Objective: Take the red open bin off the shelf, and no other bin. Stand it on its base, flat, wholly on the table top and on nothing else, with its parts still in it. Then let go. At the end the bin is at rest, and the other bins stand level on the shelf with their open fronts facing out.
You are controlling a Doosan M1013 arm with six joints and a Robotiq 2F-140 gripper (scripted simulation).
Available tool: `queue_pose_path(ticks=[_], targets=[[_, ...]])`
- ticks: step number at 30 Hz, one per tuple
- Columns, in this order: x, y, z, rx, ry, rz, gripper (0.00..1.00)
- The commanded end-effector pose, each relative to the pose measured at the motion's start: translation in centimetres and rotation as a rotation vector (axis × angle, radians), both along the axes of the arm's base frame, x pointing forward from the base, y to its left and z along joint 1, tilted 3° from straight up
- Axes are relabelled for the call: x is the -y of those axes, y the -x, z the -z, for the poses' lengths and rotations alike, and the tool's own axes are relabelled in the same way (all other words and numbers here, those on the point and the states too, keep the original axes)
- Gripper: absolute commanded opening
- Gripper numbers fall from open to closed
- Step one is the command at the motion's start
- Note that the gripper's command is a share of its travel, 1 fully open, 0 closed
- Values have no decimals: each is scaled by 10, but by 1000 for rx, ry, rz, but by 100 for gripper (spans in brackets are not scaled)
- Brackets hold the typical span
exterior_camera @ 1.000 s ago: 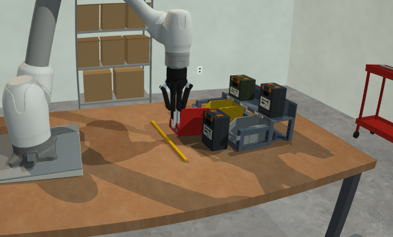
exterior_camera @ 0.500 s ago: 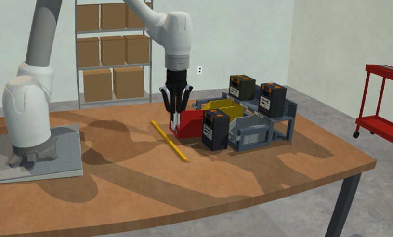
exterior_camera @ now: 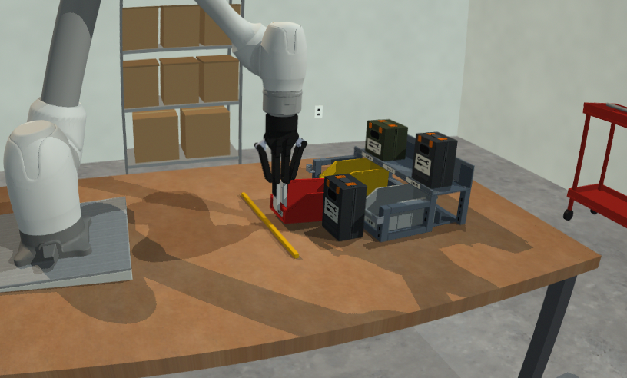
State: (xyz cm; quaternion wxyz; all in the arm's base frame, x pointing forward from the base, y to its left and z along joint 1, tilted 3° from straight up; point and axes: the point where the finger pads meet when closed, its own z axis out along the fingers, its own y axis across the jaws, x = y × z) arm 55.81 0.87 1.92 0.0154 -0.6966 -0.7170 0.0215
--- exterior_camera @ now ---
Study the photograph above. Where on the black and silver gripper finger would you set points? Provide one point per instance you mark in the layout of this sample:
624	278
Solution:
272	176
289	169

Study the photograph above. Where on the grey metal shelf rack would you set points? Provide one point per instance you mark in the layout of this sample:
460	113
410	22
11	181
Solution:
402	168

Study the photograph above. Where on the yellow long thin bar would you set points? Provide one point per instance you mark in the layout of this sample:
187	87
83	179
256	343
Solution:
274	230

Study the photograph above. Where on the red bin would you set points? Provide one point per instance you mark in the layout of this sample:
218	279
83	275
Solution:
304	201

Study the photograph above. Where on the yellow open bin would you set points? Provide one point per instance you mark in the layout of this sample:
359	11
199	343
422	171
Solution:
363	170

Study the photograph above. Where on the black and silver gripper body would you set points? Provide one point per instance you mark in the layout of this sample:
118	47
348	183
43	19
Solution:
281	126

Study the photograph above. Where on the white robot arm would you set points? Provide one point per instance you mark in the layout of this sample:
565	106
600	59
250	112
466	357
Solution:
39	171

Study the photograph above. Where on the grey open bin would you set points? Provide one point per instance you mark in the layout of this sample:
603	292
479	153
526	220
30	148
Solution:
392	195

